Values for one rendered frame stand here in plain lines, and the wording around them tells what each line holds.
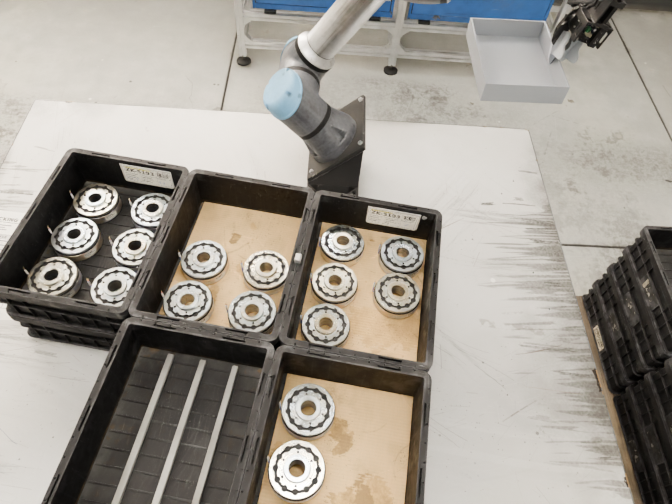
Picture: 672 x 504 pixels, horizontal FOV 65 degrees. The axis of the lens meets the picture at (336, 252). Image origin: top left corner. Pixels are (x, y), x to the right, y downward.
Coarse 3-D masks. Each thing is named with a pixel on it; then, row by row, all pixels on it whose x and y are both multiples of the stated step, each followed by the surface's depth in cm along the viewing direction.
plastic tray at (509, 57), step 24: (480, 24) 140; (504, 24) 140; (528, 24) 140; (480, 48) 139; (504, 48) 139; (528, 48) 140; (480, 72) 128; (504, 72) 133; (528, 72) 134; (552, 72) 133; (480, 96) 127; (504, 96) 126; (528, 96) 126; (552, 96) 126
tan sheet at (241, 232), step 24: (216, 216) 129; (240, 216) 130; (264, 216) 130; (288, 216) 131; (192, 240) 125; (216, 240) 125; (240, 240) 126; (264, 240) 126; (288, 240) 127; (240, 264) 122; (288, 264) 123; (216, 288) 118; (240, 288) 118; (216, 312) 115
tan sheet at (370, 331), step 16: (336, 224) 130; (320, 240) 127; (368, 240) 128; (384, 240) 129; (416, 240) 129; (320, 256) 125; (368, 256) 126; (400, 256) 126; (368, 272) 123; (384, 272) 123; (368, 288) 121; (304, 304) 117; (352, 304) 118; (368, 304) 118; (352, 320) 116; (368, 320) 116; (384, 320) 116; (400, 320) 116; (416, 320) 117; (352, 336) 114; (368, 336) 114; (384, 336) 114; (400, 336) 114; (416, 336) 115; (368, 352) 112; (384, 352) 112; (400, 352) 112; (416, 352) 112
